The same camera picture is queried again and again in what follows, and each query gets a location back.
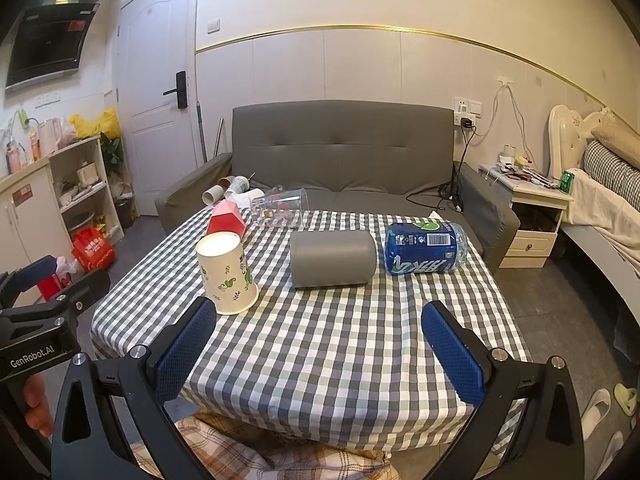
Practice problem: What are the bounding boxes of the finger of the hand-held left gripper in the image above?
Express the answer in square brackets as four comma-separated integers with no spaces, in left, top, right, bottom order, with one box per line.
[0,255,59,309]
[47,269,112,322]

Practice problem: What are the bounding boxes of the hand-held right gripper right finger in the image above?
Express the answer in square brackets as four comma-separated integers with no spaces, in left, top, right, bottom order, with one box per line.
[421,301,586,480]

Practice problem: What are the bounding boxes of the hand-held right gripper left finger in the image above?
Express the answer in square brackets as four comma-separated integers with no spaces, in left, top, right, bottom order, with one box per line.
[51,296,218,480]

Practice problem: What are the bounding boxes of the grey cup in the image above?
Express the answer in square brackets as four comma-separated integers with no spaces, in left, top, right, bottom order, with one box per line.
[290,230,377,289]

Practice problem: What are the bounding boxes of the white paper cup green print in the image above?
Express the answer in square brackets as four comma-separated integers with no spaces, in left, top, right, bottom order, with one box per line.
[195,232,260,316]

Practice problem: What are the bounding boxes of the clear plastic cup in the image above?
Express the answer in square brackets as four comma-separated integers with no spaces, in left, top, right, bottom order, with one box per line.
[250,187,310,231]

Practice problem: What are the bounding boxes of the paper cup with straw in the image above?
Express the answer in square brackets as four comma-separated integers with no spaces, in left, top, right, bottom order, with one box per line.
[225,172,256,199]

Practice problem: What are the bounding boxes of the person's left hand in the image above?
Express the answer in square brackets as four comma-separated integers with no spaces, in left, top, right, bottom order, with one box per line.
[22,374,55,439]

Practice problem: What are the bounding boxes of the red shopping bag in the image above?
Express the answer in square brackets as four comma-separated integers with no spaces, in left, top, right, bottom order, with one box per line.
[71,226,116,272]

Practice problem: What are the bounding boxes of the white kitchen counter cabinet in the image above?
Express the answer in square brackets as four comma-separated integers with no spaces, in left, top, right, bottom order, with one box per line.
[0,159,76,291]

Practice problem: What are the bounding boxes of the open white shelf unit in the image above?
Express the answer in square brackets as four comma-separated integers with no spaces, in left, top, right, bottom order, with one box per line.
[47,135,126,249]

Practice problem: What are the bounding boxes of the blue labelled bottle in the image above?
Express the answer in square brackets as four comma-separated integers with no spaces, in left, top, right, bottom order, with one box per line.
[384,218,469,276]

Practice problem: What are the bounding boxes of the grey checked tablecloth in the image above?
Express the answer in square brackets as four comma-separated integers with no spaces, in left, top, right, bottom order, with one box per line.
[90,208,532,456]

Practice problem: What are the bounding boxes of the pink kettle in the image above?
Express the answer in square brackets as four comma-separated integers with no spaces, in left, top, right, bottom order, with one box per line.
[37,117,64,154]

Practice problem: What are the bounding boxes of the green plant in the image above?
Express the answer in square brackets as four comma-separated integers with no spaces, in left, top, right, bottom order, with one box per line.
[100,132,125,177]

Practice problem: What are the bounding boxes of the red house-shaped box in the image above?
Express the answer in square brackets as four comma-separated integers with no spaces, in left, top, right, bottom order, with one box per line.
[206,200,247,239]

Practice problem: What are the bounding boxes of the white slipper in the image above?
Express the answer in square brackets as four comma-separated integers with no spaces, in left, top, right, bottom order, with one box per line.
[594,430,626,480]
[582,388,612,434]

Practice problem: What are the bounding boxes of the cream nightstand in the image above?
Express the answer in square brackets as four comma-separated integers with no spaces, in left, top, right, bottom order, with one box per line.
[478,162,575,270]

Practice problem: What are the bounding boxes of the yellow plastic bag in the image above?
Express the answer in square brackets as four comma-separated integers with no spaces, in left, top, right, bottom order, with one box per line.
[68,106,121,140]

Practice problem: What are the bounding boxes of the white crumpled paper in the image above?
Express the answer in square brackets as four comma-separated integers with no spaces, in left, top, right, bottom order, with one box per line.
[232,188,266,209]

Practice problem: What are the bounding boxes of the green slipper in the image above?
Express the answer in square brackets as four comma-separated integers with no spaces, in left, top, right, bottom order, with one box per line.
[614,383,639,416]

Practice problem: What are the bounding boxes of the white door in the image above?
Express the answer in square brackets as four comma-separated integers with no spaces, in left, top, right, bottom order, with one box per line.
[116,0,199,217]

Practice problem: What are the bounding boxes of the white blanket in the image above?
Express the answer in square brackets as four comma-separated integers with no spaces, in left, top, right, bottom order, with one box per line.
[564,172,640,307]

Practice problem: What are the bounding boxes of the black range hood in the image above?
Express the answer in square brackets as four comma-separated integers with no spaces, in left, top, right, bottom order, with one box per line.
[5,2,101,93]

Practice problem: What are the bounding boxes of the grey sofa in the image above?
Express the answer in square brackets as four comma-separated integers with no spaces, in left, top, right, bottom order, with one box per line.
[154,100,521,271]

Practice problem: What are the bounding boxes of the checked pillow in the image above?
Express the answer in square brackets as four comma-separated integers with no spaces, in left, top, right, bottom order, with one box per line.
[582,140,640,202]

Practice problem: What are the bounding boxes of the cream bed headboard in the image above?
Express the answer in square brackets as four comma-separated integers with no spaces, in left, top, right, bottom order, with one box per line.
[548,105,609,184]

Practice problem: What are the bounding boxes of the beige pillow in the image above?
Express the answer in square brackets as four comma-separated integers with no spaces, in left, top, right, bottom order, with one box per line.
[591,109,640,159]

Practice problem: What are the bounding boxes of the grey bed frame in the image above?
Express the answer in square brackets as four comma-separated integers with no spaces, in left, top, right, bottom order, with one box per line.
[559,222,640,333]

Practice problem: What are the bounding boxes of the green mop handle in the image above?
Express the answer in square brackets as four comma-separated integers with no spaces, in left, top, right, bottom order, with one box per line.
[194,101,209,164]

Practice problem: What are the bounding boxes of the black cable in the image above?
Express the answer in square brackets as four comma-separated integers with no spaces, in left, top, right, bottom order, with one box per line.
[405,127,479,214]

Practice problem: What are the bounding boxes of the black door lock handle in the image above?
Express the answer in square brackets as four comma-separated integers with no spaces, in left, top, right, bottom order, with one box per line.
[163,71,188,109]

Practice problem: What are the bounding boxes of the white wall socket panel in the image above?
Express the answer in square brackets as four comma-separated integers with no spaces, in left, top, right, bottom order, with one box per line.
[453,96,485,126]

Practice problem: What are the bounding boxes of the white cable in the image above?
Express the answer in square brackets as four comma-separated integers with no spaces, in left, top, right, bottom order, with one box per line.
[472,74,534,162]

